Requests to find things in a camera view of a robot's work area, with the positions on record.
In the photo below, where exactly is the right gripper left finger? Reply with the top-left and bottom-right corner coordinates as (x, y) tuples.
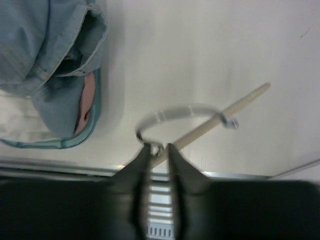
(0, 144), (151, 240)

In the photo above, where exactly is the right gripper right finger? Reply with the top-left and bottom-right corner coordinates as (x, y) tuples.
(168, 144), (320, 240)

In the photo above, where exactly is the white wooden hanger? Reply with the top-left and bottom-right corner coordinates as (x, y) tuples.
(135, 82), (271, 168)

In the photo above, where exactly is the pink skirt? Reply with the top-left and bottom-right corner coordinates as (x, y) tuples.
(74, 72), (96, 136)

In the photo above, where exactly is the white pleated skirt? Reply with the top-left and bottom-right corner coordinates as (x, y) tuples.
(0, 90), (57, 143)

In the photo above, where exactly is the blue denim jacket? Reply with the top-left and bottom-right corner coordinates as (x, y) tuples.
(0, 0), (110, 139)

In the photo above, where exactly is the teal plastic basket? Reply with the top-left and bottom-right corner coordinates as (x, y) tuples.
(0, 0), (103, 150)

